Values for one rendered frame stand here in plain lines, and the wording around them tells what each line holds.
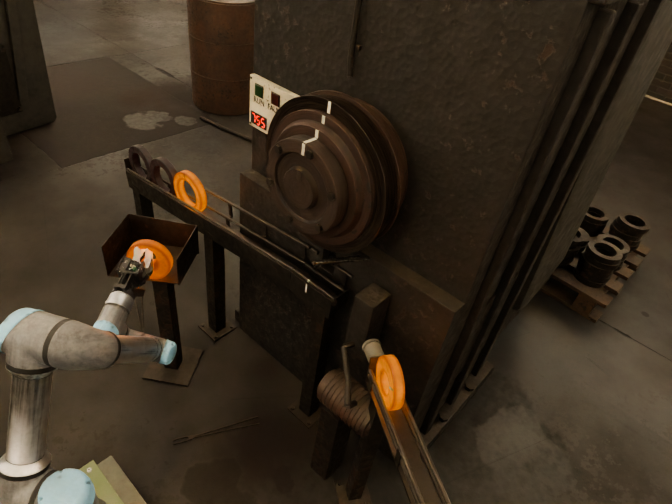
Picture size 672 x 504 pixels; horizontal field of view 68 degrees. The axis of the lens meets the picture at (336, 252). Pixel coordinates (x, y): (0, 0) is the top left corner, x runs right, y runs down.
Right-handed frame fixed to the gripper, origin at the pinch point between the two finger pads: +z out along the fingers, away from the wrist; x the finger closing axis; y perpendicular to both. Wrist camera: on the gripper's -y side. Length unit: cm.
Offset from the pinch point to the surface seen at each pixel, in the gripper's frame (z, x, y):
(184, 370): -14, -6, -70
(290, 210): 3, -48, 30
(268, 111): 42, -32, 33
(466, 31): 20, -84, 83
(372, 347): -22, -80, 3
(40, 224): 63, 107, -93
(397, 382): -37, -86, 15
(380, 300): -10, -79, 11
